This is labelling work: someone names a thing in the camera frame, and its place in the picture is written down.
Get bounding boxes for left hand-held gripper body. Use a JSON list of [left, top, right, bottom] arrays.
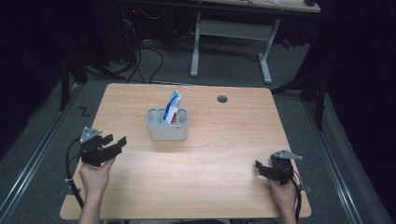
[[78, 126, 123, 168]]

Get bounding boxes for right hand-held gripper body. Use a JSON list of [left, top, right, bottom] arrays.
[[267, 149, 304, 187]]

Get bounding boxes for grey plastic organizer box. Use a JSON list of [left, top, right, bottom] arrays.
[[146, 106, 190, 142]]

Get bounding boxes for blue white toothpaste tube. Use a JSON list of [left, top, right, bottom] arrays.
[[161, 90, 182, 125]]

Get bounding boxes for person's left hand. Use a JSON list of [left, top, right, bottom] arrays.
[[78, 156, 117, 195]]

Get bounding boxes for person's right hand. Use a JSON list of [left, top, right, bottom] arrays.
[[266, 176, 299, 214]]

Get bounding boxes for black metal stand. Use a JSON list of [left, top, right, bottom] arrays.
[[270, 69, 329, 133], [58, 50, 127, 112]]

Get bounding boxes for white-framed wooden desk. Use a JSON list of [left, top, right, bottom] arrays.
[[190, 0, 322, 85]]

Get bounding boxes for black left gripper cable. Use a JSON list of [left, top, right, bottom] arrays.
[[64, 137, 86, 210]]

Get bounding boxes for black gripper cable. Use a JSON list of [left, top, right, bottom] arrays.
[[64, 137, 86, 210], [290, 170, 304, 223]]

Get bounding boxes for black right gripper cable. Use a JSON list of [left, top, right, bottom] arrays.
[[290, 170, 304, 223]]

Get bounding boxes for metal floor rail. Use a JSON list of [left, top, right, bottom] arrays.
[[0, 83, 82, 220], [302, 98, 364, 224]]

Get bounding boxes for black floor cables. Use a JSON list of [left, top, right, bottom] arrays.
[[122, 36, 165, 85]]

